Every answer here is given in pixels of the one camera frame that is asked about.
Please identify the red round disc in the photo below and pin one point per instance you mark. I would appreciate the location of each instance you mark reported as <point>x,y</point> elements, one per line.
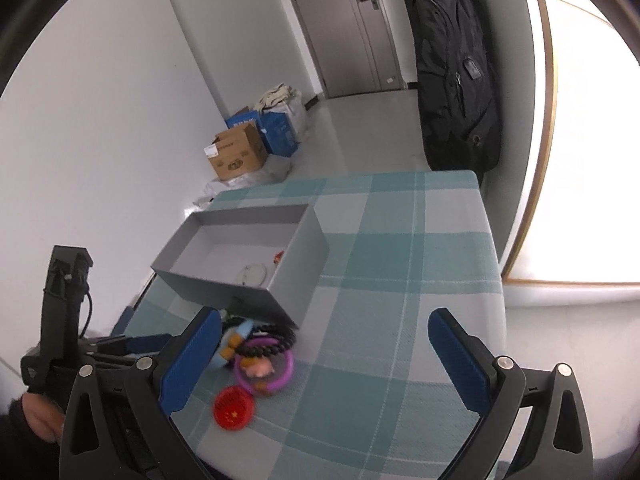
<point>234,407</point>

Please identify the window with gold frame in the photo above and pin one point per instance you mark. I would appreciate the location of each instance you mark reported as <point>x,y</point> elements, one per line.
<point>575,160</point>

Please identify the grey door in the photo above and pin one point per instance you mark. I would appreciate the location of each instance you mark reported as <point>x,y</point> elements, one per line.
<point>345,25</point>

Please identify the black backpack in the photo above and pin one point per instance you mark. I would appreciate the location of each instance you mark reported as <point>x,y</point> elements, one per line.
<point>450,60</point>

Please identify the person's left forearm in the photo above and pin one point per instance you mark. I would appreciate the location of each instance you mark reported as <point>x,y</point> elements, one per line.
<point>22,450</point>

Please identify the blue cardboard box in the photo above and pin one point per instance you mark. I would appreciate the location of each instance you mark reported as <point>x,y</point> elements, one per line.
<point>277,132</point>

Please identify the person's left hand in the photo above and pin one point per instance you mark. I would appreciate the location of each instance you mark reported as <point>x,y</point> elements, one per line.
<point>42,415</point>

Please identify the brown cardboard box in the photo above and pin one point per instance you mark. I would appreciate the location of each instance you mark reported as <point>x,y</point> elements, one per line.
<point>237,152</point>

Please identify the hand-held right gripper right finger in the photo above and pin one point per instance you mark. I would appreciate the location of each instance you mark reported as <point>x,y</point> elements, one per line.
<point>460,360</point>

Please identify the white bag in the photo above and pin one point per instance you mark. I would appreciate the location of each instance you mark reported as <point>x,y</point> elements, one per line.
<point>280,97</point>

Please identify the grey cardboard box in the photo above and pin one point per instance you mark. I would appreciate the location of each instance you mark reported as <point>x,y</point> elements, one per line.
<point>225,245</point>

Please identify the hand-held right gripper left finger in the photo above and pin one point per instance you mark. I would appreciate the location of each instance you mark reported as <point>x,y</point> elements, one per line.
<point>190,360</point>

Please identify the white plastic wrapping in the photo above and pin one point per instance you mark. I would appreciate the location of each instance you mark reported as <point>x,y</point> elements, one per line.
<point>235,185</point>

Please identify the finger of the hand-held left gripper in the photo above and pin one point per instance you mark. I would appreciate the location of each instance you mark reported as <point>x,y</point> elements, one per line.
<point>145,343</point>

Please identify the teal plaid tablecloth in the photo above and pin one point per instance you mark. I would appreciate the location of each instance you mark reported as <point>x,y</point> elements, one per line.
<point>400,285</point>

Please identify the orange charm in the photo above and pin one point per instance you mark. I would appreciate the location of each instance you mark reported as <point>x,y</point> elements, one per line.
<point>228,352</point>

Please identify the red ornament with clear top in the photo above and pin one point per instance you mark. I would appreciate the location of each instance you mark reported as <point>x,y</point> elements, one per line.
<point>277,257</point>

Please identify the pink and yellow charm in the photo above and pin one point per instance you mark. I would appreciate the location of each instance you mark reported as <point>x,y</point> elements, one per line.
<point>260,370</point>

